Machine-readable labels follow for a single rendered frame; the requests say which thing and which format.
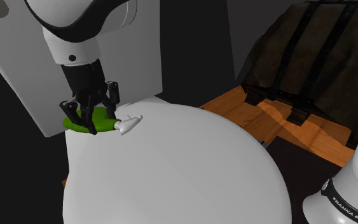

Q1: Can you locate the brown trunk with black straps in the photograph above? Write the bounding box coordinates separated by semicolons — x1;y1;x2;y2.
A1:
235;0;358;150

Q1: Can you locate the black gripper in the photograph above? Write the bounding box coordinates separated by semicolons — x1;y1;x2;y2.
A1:
59;59;121;136

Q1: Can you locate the white bottle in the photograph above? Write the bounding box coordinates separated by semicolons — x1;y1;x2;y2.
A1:
113;115;144;136

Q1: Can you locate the green plate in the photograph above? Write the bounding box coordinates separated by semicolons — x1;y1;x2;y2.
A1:
62;106;122;134

